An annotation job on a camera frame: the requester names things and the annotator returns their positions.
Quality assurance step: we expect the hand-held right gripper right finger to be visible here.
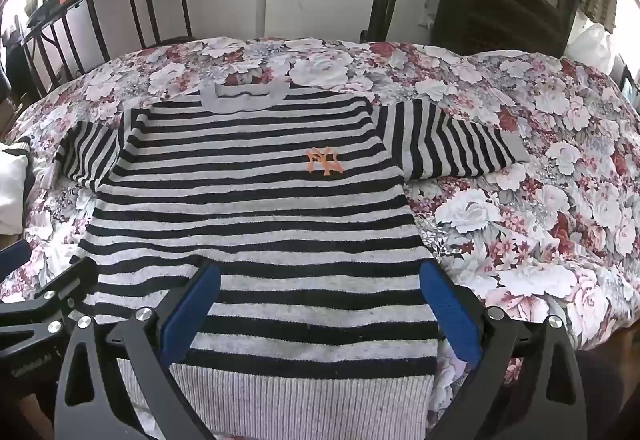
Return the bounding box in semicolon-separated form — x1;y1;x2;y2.
419;260;589;440

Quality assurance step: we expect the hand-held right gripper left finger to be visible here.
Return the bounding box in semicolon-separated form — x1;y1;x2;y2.
54;264;222;440

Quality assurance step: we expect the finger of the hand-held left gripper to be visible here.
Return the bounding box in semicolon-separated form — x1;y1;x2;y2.
30;257;99;337
0;239;32;283

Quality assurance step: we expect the black and grey striped sweater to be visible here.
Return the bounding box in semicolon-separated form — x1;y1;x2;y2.
52;83;531;440

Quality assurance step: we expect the white pillow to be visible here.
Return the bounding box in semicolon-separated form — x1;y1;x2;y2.
567;23;617;77
0;143;31;237

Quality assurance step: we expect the floral bedspread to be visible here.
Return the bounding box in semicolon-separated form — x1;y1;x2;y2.
0;36;640;440

